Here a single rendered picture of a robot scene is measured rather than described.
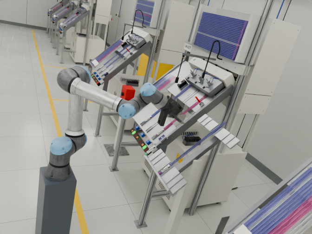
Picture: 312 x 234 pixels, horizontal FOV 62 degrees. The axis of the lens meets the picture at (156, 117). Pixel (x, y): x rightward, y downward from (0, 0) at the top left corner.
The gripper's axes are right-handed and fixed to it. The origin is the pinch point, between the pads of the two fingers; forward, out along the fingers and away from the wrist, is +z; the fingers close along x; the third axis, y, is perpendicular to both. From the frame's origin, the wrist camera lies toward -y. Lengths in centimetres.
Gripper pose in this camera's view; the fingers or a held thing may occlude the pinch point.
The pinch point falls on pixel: (181, 122)
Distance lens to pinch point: 156.9
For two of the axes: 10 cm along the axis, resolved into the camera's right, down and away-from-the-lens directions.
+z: 6.4, 4.9, 6.0
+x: -4.1, -4.4, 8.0
